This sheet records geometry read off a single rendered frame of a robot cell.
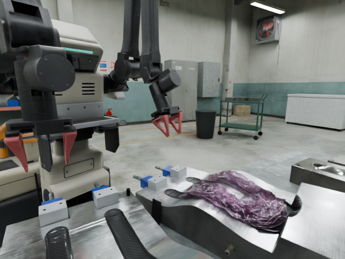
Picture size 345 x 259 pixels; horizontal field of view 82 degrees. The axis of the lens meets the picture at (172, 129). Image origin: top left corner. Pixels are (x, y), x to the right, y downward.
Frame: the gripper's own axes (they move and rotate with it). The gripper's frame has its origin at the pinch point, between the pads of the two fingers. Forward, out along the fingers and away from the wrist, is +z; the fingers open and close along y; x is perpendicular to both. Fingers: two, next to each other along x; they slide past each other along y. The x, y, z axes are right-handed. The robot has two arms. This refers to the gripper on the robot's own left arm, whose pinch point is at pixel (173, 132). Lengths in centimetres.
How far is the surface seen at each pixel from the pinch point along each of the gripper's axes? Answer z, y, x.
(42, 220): 9.4, -45.8, 1.2
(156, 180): 12.7, -16.1, -0.6
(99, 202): 10.7, -35.4, -2.0
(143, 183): 12.6, -16.9, 4.8
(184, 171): 14.5, -3.1, -1.1
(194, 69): -199, 505, 248
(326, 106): 49, 628, -17
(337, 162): 34, 45, -39
